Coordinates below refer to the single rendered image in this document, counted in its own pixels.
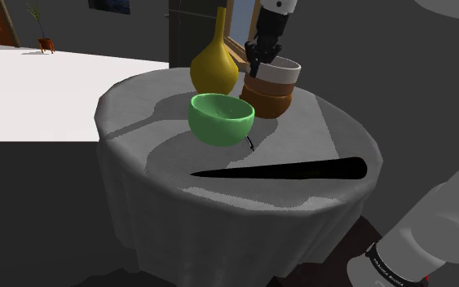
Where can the dark wall picture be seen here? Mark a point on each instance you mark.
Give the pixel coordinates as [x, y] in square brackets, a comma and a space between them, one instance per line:
[110, 5]

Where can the green bowl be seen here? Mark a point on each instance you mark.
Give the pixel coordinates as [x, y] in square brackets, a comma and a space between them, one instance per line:
[221, 125]

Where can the small thin black object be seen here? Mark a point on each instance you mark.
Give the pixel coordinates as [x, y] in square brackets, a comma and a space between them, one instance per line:
[250, 144]

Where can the wooden framed window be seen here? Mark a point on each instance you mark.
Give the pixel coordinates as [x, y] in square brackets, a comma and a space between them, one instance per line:
[241, 20]

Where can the yellow long-necked vase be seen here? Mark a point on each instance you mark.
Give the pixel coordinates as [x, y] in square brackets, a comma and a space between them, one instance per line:
[214, 69]

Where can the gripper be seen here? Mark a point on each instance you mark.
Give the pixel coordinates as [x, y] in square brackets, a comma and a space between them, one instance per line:
[272, 28]

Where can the brown and white cup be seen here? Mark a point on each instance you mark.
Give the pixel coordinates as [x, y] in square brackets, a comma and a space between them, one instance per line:
[269, 97]

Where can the long black pointed object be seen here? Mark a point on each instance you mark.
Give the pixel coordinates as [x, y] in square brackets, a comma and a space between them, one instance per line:
[312, 170]

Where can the potted plant in brown pot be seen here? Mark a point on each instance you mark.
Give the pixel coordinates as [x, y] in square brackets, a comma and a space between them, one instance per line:
[46, 43]

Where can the round table with grey cloth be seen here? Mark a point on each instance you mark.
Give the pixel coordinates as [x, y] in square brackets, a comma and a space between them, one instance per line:
[213, 230]

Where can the dark grey door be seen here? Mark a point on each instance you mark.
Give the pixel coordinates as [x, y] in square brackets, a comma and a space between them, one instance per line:
[191, 31]

